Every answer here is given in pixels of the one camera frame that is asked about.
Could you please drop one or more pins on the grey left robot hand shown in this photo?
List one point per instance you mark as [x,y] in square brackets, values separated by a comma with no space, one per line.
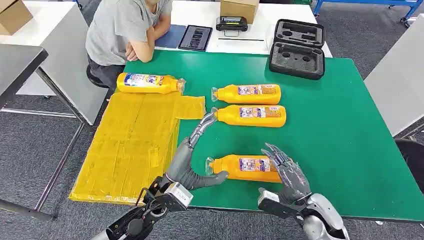
[182,165]

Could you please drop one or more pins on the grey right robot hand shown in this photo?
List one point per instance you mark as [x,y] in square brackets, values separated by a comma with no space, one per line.
[291,179]

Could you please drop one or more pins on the orange drink bottle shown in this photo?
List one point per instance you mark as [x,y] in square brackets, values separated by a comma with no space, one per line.
[251,122]
[232,169]
[251,99]
[165,87]

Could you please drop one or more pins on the yellow sheet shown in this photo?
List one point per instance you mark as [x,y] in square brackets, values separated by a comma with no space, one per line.
[126,149]

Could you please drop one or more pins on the green table mat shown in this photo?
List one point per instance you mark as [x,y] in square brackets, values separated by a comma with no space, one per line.
[331,132]

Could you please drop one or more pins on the black foam-lined case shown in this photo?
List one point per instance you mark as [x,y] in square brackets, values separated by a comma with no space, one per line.
[296,59]

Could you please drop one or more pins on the black stool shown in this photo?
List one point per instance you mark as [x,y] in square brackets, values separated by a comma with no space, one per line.
[94,79]

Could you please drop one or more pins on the person's hand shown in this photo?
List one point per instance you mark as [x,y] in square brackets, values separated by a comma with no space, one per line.
[132,53]

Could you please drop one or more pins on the black chair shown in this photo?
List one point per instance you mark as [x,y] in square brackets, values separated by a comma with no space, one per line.
[414,162]

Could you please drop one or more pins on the black tablet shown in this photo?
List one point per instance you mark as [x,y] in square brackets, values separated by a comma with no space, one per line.
[195,38]

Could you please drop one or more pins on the blue folder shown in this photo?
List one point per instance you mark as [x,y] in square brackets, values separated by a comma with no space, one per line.
[169,38]

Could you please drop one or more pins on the thin black rod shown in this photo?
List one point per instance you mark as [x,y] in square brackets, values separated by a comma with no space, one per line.
[242,39]

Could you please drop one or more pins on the light grey table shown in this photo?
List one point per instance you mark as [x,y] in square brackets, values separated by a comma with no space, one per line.
[400,82]

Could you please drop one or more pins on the white table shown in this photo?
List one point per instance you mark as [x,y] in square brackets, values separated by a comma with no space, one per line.
[258,34]

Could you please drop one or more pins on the black handheld device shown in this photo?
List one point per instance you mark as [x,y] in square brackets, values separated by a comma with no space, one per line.
[232,24]

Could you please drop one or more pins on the person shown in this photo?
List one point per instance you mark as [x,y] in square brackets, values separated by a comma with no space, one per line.
[116,30]

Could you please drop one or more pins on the white desk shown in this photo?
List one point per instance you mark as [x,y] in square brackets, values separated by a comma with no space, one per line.
[66,49]

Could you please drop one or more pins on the small cardboard box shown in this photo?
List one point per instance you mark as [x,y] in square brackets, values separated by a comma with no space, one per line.
[238,10]

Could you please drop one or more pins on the dark grey table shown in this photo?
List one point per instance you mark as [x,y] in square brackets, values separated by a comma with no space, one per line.
[16,66]

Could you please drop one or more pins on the large cardboard box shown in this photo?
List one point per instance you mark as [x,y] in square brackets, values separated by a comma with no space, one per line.
[13,15]

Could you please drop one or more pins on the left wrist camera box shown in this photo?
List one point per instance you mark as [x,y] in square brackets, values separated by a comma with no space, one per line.
[180,194]

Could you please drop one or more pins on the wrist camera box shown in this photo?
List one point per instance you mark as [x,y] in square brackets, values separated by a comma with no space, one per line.
[270,200]
[180,194]

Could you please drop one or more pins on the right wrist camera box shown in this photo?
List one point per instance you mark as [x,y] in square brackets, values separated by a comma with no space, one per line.
[270,200]

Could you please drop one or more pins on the blue cart frame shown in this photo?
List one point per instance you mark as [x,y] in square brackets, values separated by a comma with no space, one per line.
[364,2]

